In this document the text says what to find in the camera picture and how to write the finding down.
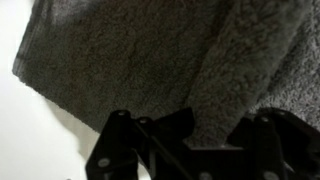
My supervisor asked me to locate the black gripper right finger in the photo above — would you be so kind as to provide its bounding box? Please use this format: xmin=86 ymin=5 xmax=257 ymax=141
xmin=228 ymin=108 xmax=320 ymax=180

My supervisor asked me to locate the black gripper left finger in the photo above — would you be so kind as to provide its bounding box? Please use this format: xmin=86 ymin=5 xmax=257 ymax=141
xmin=85 ymin=108 xmax=195 ymax=180

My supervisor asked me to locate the grey terry cloth towel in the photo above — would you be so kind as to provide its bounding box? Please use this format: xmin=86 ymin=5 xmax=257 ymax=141
xmin=13 ymin=0 xmax=319 ymax=147

